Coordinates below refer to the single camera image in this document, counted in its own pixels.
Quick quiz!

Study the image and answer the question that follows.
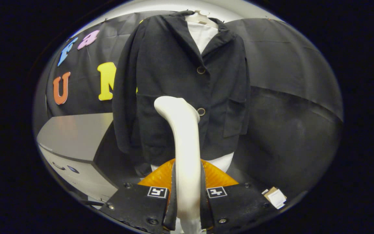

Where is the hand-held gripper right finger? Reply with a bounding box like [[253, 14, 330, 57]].
[[200, 159, 278, 234]]

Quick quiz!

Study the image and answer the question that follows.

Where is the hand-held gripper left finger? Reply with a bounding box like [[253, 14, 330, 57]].
[[99, 159, 178, 234]]

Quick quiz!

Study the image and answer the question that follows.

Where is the white garment steamer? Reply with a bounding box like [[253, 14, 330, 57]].
[[154, 96, 204, 234]]

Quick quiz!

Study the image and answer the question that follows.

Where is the black jacket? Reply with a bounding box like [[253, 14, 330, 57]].
[[112, 10, 251, 176]]

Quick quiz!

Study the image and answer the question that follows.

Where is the cream clothes hanger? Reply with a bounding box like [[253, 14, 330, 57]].
[[185, 10, 220, 29]]

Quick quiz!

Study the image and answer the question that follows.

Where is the grey cabinet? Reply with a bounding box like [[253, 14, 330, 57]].
[[37, 113, 120, 204]]

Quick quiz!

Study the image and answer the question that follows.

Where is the black backdrop cloth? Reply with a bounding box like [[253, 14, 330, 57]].
[[33, 11, 344, 202]]

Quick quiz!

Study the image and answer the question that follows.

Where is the white dress form mannequin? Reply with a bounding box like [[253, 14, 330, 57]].
[[151, 21, 235, 173]]

